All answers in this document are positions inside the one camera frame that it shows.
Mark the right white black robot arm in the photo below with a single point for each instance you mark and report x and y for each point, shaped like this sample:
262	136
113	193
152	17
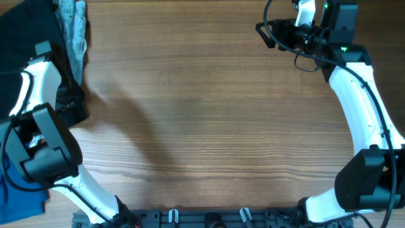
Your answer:
373	180

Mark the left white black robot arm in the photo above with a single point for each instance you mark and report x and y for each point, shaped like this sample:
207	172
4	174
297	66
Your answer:
38	152

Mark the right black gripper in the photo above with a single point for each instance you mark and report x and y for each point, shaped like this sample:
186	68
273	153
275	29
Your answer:
288	26

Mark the black shorts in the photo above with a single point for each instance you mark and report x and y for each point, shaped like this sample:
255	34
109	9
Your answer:
22	28

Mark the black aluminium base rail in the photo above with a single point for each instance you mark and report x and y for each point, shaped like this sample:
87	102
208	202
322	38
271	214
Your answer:
244	217

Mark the light blue denim shorts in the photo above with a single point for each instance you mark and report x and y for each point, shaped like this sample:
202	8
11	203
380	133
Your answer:
72	22

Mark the blue garment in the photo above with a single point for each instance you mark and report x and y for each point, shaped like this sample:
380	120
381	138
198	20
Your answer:
18	205

